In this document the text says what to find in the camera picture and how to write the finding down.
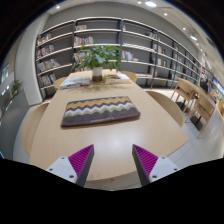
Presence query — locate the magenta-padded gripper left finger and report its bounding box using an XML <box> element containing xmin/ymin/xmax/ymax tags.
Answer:
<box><xmin>45</xmin><ymin>143</ymin><xmax>96</xmax><ymax>188</ymax></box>

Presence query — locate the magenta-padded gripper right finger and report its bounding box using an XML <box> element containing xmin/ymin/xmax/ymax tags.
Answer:
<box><xmin>131</xmin><ymin>143</ymin><xmax>181</xmax><ymax>187</ymax></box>

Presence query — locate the zigzag-striped grey towel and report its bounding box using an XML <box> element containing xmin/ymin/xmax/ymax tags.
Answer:
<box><xmin>60</xmin><ymin>95</ymin><xmax>141</xmax><ymax>128</ymax></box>

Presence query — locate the round-backed wooden chair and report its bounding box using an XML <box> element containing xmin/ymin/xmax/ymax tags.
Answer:
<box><xmin>21</xmin><ymin>101</ymin><xmax>51</xmax><ymax>158</ymax></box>
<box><xmin>145</xmin><ymin>89</ymin><xmax>185</xmax><ymax>128</ymax></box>
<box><xmin>53</xmin><ymin>76</ymin><xmax>68</xmax><ymax>91</ymax></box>
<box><xmin>119</xmin><ymin>70</ymin><xmax>138</xmax><ymax>84</ymax></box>

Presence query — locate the white magazine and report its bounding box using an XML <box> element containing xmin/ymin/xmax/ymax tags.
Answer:
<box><xmin>59</xmin><ymin>76</ymin><xmax>92</xmax><ymax>90</ymax></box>

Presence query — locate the yellow-edged book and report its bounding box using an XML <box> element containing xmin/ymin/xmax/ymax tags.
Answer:
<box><xmin>102</xmin><ymin>73</ymin><xmax>132</xmax><ymax>85</ymax></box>

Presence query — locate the person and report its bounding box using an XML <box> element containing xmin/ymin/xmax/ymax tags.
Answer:
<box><xmin>199</xmin><ymin>77</ymin><xmax>211</xmax><ymax>94</ymax></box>

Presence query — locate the small green floor plant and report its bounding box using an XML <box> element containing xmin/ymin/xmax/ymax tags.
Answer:
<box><xmin>10</xmin><ymin>79</ymin><xmax>24</xmax><ymax>98</ymax></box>

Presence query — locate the green potted plant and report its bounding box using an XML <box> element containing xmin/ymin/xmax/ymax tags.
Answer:
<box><xmin>70</xmin><ymin>44</ymin><xmax>123</xmax><ymax>83</ymax></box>

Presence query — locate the grey bookshelf unit with books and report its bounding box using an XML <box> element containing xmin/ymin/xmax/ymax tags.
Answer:
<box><xmin>34</xmin><ymin>16</ymin><xmax>214</xmax><ymax>100</ymax></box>

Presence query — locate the group of ceiling lights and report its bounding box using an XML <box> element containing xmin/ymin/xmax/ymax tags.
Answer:
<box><xmin>54</xmin><ymin>0</ymin><xmax>201</xmax><ymax>43</ymax></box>

